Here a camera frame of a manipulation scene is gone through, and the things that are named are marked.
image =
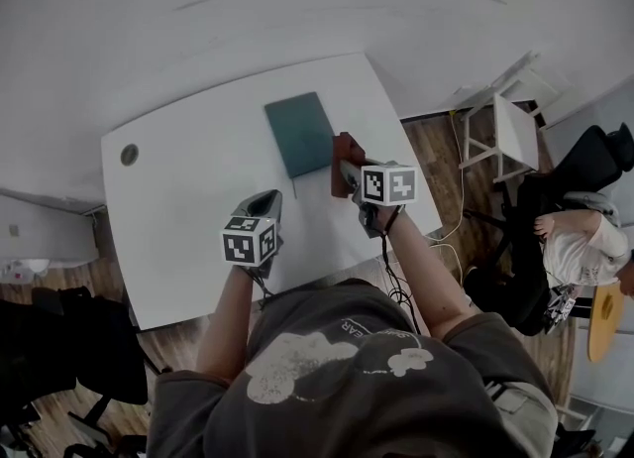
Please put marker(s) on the person's beige trousers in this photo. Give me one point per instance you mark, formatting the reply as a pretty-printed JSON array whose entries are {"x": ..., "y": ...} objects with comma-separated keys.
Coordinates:
[{"x": 530, "y": 411}]

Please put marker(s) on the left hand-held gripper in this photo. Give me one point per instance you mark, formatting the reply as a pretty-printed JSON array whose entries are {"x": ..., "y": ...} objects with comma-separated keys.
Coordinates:
[{"x": 250, "y": 243}]

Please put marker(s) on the person's grey printed t-shirt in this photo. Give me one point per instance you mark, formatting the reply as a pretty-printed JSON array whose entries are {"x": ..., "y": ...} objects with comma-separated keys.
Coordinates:
[{"x": 376, "y": 396}]

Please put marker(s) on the black white patterned object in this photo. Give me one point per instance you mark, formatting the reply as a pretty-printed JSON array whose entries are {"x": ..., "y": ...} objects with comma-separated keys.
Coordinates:
[{"x": 562, "y": 305}]

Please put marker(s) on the dark teal notebook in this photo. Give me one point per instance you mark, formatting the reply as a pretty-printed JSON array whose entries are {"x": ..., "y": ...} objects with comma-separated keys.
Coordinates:
[{"x": 300, "y": 131}]

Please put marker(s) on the white wooden chair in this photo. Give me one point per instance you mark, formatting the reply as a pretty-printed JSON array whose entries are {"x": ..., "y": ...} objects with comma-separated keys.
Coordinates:
[{"x": 515, "y": 134}]

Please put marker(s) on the person's right forearm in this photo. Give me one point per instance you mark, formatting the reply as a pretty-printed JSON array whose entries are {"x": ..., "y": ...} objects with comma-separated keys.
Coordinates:
[{"x": 426, "y": 272}]

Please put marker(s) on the black office chair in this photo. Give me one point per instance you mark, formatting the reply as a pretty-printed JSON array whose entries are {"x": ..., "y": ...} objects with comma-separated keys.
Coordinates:
[
  {"x": 535, "y": 208},
  {"x": 64, "y": 347}
]

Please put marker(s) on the round yellow wooden table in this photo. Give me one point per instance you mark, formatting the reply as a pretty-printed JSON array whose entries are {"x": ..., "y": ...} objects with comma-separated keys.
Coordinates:
[{"x": 605, "y": 319}]

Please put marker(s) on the person's left forearm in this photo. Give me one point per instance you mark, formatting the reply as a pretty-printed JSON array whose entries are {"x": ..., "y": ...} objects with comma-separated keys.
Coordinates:
[{"x": 225, "y": 322}]

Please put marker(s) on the red-brown cloth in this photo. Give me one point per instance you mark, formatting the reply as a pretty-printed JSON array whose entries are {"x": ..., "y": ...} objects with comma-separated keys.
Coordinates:
[{"x": 341, "y": 183}]

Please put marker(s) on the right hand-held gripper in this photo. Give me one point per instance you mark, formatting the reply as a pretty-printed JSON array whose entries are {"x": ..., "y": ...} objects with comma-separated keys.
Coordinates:
[{"x": 389, "y": 183}]

